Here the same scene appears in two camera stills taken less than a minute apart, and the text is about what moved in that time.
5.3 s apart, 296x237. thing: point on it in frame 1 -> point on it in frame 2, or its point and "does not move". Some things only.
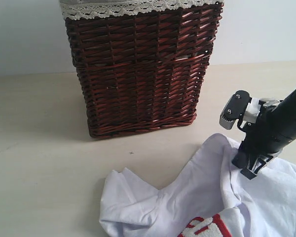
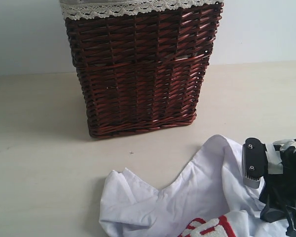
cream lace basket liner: x=71 y=10 does not move
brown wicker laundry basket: x=143 y=72 does not move
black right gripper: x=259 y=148 -> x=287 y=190
